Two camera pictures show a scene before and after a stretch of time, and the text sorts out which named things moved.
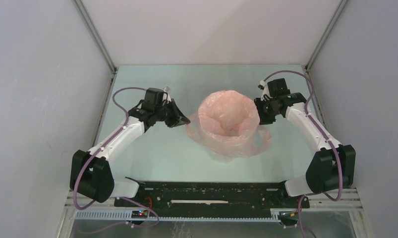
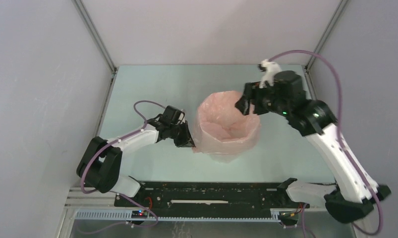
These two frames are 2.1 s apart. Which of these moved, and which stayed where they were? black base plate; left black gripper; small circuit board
Moved: left black gripper
Stayed: small circuit board; black base plate
